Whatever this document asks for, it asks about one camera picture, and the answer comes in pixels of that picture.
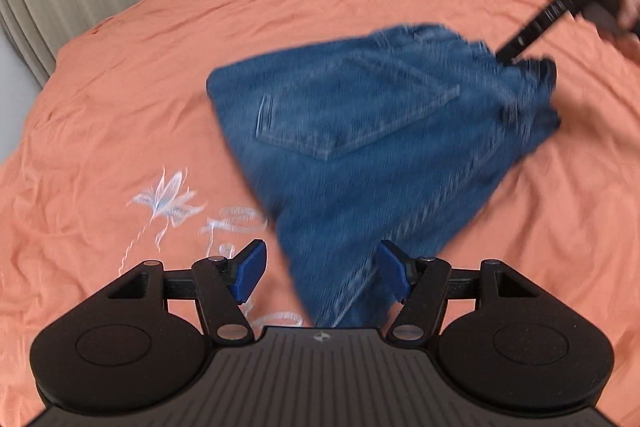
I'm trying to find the person's right hand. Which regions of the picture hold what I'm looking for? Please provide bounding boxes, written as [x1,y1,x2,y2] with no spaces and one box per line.
[617,0,640,38]

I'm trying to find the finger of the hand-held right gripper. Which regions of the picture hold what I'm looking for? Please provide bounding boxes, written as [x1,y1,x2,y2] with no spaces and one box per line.
[494,0,591,66]

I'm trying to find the blue denim pants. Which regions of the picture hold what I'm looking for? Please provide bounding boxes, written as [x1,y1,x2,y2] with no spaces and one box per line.
[206,23,562,329]

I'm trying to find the orange bed cover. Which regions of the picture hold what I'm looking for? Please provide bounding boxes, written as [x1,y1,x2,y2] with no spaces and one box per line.
[0,0,640,408]

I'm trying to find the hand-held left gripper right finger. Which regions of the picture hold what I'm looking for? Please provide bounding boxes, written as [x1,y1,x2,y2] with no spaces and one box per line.
[377,239,537,344]

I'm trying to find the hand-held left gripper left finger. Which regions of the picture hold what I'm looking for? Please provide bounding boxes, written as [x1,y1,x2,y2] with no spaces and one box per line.
[107,239,269,342]

